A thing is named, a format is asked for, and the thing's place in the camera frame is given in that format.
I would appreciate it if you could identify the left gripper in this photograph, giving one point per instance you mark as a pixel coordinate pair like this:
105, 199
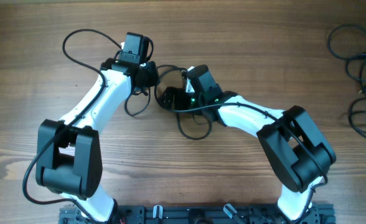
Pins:
154, 78

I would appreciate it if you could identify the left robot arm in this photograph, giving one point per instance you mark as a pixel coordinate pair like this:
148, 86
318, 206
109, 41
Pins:
68, 160

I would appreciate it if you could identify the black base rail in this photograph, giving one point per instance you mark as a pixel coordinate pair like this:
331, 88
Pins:
257, 213

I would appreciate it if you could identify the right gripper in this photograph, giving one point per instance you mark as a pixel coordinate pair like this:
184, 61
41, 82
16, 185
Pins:
170, 93

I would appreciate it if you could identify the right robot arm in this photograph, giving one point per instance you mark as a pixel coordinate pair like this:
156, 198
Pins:
297, 151

